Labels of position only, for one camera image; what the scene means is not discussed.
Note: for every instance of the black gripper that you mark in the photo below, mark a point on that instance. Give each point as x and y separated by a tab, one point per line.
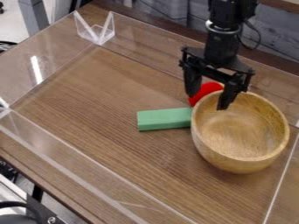
223	69

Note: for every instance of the red plush fruit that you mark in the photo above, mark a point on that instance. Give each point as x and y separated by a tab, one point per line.
207	88

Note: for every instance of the wooden bowl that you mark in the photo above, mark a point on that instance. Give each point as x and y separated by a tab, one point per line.
242	138

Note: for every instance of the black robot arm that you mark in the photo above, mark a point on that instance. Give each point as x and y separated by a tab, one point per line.
229	16

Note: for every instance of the green rectangular block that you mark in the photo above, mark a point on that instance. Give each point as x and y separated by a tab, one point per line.
162	119

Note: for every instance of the clear acrylic tray wall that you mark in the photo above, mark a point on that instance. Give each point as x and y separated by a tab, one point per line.
72	85

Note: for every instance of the grey table leg post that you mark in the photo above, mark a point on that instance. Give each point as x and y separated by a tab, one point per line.
34	15

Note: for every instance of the black clamp bracket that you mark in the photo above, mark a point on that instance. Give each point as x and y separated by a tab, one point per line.
27	211

